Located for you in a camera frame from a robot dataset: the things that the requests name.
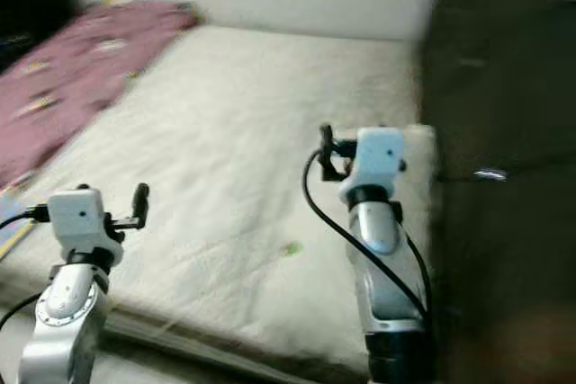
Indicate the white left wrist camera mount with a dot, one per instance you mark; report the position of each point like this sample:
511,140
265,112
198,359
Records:
81,222

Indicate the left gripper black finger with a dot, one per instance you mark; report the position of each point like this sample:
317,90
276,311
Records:
140,204

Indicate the pink Mickey Mouse blanket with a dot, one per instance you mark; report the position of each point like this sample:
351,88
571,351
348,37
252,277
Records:
72,69

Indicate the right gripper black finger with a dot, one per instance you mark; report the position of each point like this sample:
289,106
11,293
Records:
327,141

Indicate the beige quilted mattress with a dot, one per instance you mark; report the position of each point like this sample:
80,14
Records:
234,114

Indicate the colourful children's book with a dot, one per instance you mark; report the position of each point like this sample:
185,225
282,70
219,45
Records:
13,222

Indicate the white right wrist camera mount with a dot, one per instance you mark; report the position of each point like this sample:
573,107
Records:
378,157

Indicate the black tufted headboard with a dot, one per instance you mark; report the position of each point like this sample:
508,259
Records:
504,87

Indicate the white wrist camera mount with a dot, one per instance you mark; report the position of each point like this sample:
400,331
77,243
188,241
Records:
378,157
81,222

